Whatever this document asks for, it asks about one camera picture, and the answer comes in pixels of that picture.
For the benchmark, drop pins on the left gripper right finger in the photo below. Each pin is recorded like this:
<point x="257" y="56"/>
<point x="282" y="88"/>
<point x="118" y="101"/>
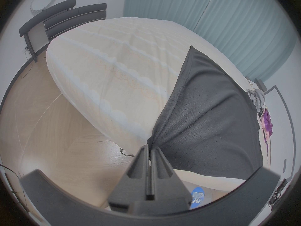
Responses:
<point x="178" y="189"/>

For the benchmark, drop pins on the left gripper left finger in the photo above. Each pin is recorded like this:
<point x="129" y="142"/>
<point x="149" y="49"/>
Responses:
<point x="120" y="192"/>

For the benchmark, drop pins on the black T-shirt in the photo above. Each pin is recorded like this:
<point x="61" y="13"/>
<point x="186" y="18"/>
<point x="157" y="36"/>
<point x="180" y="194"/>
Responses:
<point x="211" y="114"/>

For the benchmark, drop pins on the bed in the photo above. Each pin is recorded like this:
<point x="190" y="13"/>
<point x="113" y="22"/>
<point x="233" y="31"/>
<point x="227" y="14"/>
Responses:
<point x="105" y="67"/>

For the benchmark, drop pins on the pink garment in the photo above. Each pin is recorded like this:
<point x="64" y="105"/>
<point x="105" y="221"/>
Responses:
<point x="262" y="125"/>

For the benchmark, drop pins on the purple satin garment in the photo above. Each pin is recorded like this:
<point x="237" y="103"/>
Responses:
<point x="267" y="120"/>

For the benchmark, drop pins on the black glossy garment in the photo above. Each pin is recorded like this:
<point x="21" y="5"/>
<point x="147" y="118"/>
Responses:
<point x="261" y="112"/>

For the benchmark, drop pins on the grey garment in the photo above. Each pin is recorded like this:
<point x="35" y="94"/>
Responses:
<point x="257" y="98"/>

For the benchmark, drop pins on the grey bedside table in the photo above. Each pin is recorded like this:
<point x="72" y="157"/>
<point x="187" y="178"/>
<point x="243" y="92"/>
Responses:
<point x="261" y="84"/>

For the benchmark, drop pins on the blue-green curtain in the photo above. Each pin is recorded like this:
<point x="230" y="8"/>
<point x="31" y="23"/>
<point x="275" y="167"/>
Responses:
<point x="254" y="32"/>
<point x="164" y="6"/>

